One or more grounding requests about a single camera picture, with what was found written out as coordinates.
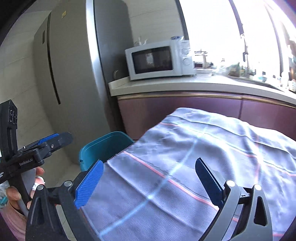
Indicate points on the purple base cabinets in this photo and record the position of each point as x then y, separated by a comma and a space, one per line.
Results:
141, 112

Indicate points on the teal plastic trash bin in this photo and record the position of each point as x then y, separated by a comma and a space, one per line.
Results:
103, 149

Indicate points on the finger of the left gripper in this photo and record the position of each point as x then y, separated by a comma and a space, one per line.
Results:
38, 142
47, 148

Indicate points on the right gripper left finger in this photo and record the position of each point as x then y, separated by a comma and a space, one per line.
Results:
43, 222

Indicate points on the white microwave oven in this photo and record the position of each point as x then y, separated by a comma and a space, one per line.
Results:
170, 58

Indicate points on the kitchen faucet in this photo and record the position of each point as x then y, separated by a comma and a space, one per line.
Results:
245, 50

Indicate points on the grey refrigerator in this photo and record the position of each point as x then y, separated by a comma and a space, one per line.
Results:
78, 50

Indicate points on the blue white bowl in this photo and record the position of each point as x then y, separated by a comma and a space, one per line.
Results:
177, 38

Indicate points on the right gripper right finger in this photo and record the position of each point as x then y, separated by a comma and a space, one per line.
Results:
254, 222

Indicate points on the person's left hand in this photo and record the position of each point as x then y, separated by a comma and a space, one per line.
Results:
28, 178

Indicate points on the pink left sleeve forearm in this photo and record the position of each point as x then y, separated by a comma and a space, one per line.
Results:
13, 224

